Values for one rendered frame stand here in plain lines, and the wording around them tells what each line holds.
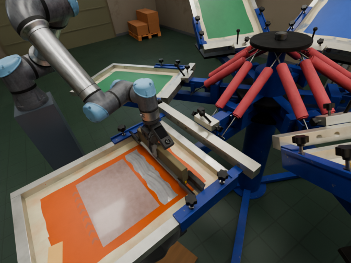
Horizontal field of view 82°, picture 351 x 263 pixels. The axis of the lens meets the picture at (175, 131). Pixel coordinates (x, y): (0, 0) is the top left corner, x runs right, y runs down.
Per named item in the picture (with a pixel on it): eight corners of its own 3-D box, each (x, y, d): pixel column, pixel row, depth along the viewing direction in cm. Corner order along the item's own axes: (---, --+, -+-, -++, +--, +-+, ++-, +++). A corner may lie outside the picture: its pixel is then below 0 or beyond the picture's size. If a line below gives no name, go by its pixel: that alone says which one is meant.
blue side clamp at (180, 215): (182, 232, 72) (180, 223, 68) (173, 222, 76) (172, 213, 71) (237, 186, 85) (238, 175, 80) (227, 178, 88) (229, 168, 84)
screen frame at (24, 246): (35, 350, 52) (26, 349, 50) (14, 198, 90) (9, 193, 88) (235, 181, 85) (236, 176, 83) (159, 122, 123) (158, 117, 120)
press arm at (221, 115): (206, 136, 103) (206, 129, 100) (198, 131, 107) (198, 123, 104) (229, 121, 110) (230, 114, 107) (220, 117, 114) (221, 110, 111)
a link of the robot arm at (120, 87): (98, 87, 75) (120, 93, 70) (120, 75, 81) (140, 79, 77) (105, 105, 80) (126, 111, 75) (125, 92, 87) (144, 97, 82)
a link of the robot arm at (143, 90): (140, 75, 75) (158, 78, 72) (145, 100, 82) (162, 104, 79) (126, 84, 71) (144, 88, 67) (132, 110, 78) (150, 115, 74)
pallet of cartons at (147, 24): (148, 29, 712) (144, 8, 670) (163, 35, 635) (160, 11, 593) (126, 35, 683) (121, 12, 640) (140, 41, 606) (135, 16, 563)
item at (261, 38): (253, 212, 171) (299, 50, 85) (218, 182, 197) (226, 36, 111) (279, 186, 188) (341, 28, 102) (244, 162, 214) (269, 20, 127)
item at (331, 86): (290, 167, 90) (298, 148, 83) (181, 103, 141) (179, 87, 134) (362, 98, 125) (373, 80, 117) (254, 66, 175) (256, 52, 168)
